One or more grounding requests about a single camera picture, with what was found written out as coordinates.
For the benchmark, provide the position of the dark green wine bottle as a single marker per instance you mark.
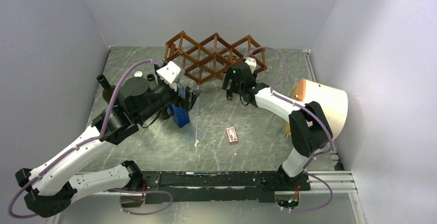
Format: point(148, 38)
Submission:
point(108, 89)

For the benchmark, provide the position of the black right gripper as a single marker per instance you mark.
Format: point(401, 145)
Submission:
point(230, 74)

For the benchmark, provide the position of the white cone lampshade orange inside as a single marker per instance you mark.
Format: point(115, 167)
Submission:
point(334, 102)

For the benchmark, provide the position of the blue square glass bottle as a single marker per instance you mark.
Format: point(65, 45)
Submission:
point(178, 109)

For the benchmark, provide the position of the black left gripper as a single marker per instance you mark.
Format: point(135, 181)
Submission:
point(190, 98)

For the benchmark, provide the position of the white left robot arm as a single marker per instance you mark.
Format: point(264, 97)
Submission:
point(52, 187)

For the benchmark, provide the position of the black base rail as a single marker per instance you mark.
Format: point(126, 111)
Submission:
point(184, 186)

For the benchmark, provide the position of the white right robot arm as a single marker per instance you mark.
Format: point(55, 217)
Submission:
point(310, 130)

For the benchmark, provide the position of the clear whisky bottle black label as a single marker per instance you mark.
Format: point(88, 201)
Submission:
point(232, 59)

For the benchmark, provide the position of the red white small box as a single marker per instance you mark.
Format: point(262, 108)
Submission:
point(232, 135)

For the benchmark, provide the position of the clear bottle white cap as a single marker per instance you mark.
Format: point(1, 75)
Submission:
point(138, 74)

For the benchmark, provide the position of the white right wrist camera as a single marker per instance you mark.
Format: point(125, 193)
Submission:
point(251, 62)

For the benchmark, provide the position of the brown wooden wine rack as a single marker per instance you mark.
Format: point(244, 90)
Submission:
point(210, 58)

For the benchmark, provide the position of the green bottle silver neck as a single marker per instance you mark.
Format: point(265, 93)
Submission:
point(151, 78)

